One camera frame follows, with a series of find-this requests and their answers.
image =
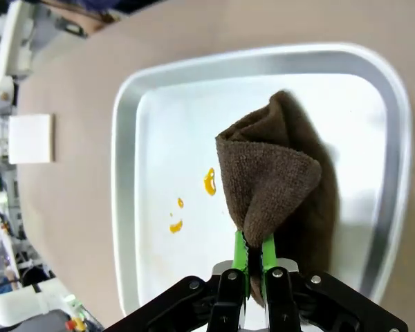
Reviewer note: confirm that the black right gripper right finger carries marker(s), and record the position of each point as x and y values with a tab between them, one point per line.
280	297

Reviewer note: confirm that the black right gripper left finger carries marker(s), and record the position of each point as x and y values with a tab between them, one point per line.
232	297

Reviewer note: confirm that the brown cloth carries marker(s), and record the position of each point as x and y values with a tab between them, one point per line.
269	173

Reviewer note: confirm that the person's left hand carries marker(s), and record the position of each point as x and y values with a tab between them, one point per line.
90	22

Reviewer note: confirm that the curved orange sauce stain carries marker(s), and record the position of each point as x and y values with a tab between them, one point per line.
175	226

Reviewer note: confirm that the small orange sauce stain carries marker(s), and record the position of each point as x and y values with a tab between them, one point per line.
180	203

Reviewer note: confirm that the large orange sauce stain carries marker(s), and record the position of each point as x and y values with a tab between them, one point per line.
210	181

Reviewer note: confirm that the red emergency stop button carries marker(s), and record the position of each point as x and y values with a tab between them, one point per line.
69	325

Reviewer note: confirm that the silver metal tray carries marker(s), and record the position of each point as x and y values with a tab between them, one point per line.
159	103

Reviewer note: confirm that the white square panel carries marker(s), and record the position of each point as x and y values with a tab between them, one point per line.
31	138

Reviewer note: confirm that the large white table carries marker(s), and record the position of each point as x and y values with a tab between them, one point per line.
14	45

